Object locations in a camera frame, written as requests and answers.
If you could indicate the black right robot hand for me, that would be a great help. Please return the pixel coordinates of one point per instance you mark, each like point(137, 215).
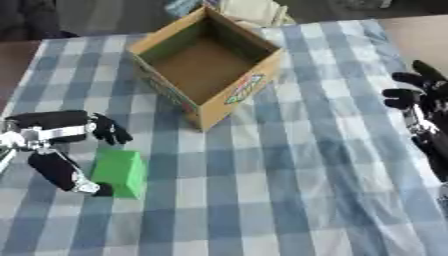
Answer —
point(434, 100)

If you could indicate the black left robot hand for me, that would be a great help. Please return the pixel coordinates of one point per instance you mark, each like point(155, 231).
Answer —
point(49, 121)

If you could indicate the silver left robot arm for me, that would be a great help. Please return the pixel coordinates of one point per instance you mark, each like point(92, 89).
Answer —
point(4, 156)

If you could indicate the tan cardboard box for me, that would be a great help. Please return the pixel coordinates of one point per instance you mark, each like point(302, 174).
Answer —
point(210, 71)

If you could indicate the green rectangular block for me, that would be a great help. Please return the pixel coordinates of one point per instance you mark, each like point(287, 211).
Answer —
point(119, 171)

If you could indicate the blue patterned bag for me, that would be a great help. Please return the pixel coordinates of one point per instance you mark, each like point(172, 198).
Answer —
point(184, 6)

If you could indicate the white bag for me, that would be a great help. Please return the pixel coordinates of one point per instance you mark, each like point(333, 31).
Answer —
point(251, 11)

